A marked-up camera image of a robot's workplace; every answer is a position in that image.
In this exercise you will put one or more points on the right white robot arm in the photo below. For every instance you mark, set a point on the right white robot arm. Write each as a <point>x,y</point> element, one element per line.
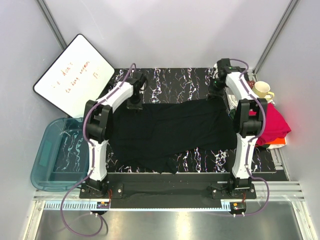
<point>249,121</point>

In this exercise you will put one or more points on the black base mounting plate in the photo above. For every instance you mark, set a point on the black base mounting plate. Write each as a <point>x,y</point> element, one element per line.
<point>168,191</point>

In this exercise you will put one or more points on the orange connector box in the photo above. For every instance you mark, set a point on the orange connector box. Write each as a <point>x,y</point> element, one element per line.
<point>237,206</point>
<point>103,204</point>

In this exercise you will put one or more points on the brown small cup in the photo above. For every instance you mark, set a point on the brown small cup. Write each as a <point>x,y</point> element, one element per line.
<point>251,83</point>

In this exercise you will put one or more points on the magenta folded t-shirt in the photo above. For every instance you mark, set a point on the magenta folded t-shirt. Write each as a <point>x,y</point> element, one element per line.
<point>276,126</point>

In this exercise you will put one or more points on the right orange connector box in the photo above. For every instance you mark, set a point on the right orange connector box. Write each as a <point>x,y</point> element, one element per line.
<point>237,206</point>

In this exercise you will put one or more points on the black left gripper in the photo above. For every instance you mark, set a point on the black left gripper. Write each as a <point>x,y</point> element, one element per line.
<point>136,106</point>

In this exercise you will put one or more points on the orange folded t-shirt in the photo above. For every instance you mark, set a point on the orange folded t-shirt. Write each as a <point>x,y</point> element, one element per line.
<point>277,143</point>

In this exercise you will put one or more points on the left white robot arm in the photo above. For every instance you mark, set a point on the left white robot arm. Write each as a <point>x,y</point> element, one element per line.
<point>98,120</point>

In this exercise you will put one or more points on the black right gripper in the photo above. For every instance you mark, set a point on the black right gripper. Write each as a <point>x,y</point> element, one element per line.
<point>212,93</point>

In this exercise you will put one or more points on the dark green folded t-shirt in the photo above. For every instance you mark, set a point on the dark green folded t-shirt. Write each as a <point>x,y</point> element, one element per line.
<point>232,113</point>

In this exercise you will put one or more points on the left orange connector box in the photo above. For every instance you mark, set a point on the left orange connector box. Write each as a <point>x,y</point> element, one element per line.
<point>103,204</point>

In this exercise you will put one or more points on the teal translucent plastic bin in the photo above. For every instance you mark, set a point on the teal translucent plastic bin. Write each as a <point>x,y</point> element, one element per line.
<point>62,158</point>

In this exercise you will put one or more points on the yellow ceramic mug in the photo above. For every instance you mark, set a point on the yellow ceramic mug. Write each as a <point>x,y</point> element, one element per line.
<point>263,90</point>

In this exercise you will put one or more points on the white dry-erase board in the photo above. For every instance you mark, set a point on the white dry-erase board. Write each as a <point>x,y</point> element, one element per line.
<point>78,75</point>

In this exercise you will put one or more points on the black t-shirt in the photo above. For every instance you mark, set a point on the black t-shirt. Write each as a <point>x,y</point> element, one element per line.
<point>150,137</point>

